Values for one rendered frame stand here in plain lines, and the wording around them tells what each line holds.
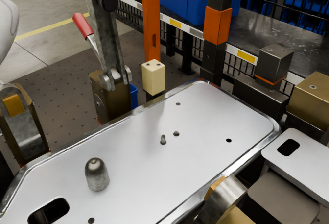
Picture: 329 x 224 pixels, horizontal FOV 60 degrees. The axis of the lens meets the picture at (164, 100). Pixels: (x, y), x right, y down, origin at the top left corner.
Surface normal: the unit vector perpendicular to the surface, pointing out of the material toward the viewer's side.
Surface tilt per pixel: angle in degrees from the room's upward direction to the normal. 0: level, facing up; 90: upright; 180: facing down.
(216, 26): 90
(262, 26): 0
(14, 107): 78
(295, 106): 90
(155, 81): 90
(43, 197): 0
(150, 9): 90
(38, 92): 0
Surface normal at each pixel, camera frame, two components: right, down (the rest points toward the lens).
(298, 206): 0.00, -0.78
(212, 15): -0.76, 0.40
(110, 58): 0.64, 0.35
